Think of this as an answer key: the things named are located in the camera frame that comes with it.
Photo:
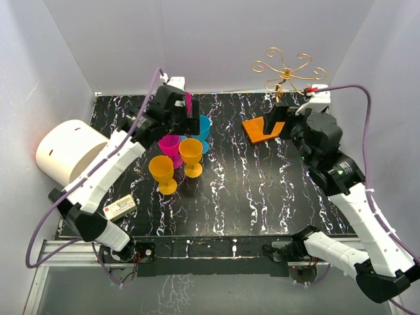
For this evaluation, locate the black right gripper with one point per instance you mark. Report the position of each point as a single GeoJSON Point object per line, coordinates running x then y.
{"type": "Point", "coordinates": [279, 114]}

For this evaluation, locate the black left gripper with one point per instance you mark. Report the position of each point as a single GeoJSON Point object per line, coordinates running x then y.
{"type": "Point", "coordinates": [189, 125]}

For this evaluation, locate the yellow wine glass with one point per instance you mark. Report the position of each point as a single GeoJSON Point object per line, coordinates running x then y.
{"type": "Point", "coordinates": [162, 170]}
{"type": "Point", "coordinates": [191, 151]}

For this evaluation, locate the pink wine glass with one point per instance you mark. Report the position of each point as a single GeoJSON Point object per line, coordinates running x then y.
{"type": "Point", "coordinates": [169, 145]}
{"type": "Point", "coordinates": [188, 98]}

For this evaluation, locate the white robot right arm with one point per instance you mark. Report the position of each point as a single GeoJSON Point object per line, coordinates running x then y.
{"type": "Point", "coordinates": [384, 269]}

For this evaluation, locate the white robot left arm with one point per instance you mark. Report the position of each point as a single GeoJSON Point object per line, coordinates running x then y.
{"type": "Point", "coordinates": [167, 113]}

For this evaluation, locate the small cardboard box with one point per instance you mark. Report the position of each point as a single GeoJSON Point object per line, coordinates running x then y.
{"type": "Point", "coordinates": [119, 208]}

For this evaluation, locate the white round container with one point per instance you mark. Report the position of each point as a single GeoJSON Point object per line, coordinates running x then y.
{"type": "Point", "coordinates": [68, 149]}

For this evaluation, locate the gold wire glass rack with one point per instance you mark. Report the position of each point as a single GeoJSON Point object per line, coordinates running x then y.
{"type": "Point", "coordinates": [285, 75]}

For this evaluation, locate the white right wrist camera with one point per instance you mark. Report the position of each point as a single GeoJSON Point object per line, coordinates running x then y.
{"type": "Point", "coordinates": [317, 102]}

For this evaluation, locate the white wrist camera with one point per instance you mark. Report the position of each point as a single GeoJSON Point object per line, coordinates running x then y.
{"type": "Point", "coordinates": [317, 102]}
{"type": "Point", "coordinates": [174, 81]}

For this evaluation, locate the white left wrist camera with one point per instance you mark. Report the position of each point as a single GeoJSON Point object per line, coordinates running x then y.
{"type": "Point", "coordinates": [174, 81]}

